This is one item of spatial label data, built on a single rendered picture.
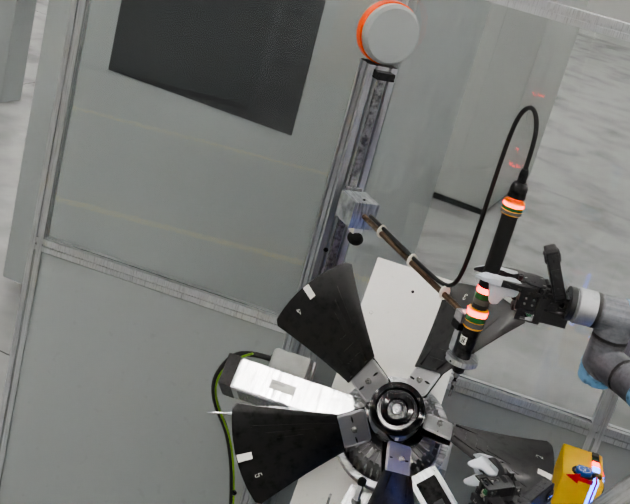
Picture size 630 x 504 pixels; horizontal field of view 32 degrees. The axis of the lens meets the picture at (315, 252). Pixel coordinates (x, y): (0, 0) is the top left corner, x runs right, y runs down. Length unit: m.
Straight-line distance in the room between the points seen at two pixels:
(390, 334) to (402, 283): 0.14
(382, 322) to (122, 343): 0.97
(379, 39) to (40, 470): 1.79
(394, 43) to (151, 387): 1.30
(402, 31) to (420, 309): 0.69
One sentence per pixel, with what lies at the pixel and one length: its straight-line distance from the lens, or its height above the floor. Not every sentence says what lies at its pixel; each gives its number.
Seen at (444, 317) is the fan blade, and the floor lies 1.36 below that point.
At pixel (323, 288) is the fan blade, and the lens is 2.44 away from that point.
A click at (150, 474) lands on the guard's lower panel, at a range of 3.50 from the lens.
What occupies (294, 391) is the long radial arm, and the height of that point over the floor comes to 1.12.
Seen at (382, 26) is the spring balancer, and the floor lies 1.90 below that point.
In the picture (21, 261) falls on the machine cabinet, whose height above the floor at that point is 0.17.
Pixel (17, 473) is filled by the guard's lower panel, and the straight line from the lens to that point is 3.70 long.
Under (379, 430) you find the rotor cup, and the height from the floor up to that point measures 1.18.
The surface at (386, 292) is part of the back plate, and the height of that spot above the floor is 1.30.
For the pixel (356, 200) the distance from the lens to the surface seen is 2.74.
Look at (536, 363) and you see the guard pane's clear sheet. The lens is 3.09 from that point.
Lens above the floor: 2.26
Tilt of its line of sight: 20 degrees down
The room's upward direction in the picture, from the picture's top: 15 degrees clockwise
